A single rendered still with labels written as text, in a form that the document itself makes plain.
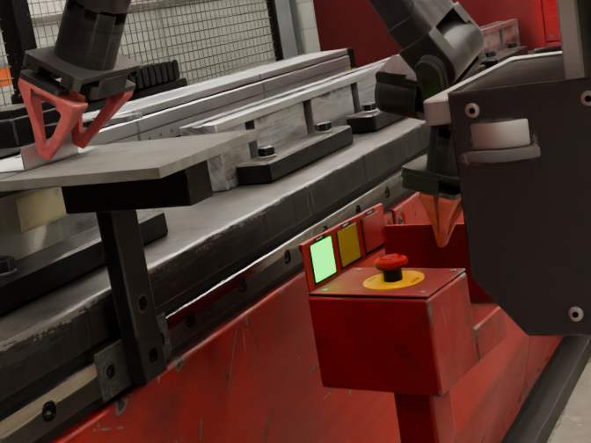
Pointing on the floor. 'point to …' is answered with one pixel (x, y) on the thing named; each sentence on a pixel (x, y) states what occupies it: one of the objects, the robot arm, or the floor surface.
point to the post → (17, 35)
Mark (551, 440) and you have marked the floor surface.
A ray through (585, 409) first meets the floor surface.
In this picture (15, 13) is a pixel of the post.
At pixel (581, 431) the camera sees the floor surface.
